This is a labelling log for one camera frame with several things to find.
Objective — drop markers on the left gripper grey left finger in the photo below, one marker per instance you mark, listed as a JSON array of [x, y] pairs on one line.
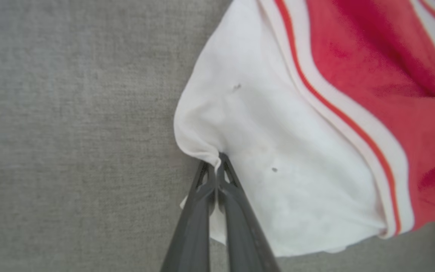
[[191, 230]]

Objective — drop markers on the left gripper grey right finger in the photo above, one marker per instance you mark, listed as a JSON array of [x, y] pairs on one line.
[[246, 234]]

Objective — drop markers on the red and white striped garment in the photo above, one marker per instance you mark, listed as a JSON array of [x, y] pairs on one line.
[[315, 151]]

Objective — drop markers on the grey fabric sofa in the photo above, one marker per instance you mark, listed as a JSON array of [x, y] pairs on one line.
[[70, 132]]

